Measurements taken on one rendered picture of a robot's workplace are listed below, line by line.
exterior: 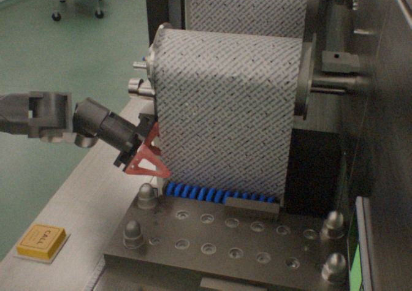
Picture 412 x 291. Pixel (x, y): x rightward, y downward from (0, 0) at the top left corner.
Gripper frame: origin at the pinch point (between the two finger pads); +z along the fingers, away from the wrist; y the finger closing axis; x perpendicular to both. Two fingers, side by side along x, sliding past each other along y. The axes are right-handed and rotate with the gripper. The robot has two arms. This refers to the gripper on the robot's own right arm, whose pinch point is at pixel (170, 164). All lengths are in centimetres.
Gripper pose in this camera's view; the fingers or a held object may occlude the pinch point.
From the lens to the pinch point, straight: 83.5
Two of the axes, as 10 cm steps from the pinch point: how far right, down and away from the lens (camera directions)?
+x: 5.0, -6.7, -5.5
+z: 8.4, 5.3, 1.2
